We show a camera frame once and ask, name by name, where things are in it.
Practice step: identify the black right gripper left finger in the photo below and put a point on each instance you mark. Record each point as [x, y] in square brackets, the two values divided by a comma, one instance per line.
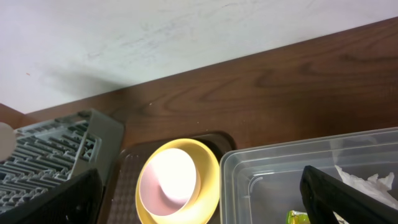
[77, 201]

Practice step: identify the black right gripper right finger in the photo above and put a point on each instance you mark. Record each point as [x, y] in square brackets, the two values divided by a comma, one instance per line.
[325, 196]

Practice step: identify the white paper napkin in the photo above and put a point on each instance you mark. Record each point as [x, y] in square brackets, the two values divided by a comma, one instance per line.
[374, 187]

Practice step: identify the yellow green snack wrapper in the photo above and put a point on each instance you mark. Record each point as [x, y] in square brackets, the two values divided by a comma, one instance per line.
[295, 217]

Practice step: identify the white cup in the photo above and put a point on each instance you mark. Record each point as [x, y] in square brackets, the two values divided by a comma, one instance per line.
[7, 141]

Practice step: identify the pink bowl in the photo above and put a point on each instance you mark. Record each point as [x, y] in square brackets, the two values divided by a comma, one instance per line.
[169, 183]

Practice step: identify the grey plastic dishwasher rack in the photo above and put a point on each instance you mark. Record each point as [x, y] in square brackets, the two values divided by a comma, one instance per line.
[49, 153]

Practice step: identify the dark brown serving tray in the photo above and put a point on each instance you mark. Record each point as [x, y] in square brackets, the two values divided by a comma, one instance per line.
[118, 205]

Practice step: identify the clear plastic bin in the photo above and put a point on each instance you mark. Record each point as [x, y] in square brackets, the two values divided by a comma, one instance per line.
[262, 184]

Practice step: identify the yellow plate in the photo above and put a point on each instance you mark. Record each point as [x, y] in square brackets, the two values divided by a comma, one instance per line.
[203, 207]

